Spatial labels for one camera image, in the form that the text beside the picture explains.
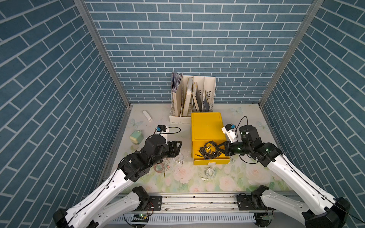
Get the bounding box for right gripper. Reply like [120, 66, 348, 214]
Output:
[214, 140, 251, 155]

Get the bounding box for yellow top drawer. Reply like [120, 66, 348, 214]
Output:
[191, 140, 230, 166]

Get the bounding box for black earphones coil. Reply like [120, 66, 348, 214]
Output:
[196, 141, 213, 160]

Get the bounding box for yellow drawer cabinet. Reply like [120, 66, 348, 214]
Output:
[191, 113, 226, 142]

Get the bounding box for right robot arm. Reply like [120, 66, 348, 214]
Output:
[220, 124, 351, 228]

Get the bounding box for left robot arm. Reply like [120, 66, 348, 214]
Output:
[53, 135, 182, 228]

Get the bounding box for white earphones near left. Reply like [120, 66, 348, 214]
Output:
[173, 154, 184, 165]

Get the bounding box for white earphones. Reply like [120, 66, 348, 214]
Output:
[201, 167, 216, 181]
[173, 154, 184, 165]

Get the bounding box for pink earphones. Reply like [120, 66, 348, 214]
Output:
[153, 159, 171, 178]

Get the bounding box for white earphones center front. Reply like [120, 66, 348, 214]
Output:
[201, 167, 216, 181]

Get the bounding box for mint green small box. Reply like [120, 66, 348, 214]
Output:
[129, 130, 144, 145]

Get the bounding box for white rectangular small device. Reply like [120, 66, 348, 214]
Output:
[143, 110, 152, 122]

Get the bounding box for white file organizer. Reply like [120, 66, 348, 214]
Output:
[169, 72, 216, 124]

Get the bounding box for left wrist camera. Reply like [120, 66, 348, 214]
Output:
[155, 124, 170, 136]

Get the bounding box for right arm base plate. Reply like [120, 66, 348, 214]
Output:
[236, 185, 274, 211]

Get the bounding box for aluminium rail frame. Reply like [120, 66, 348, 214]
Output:
[75, 192, 326, 228]

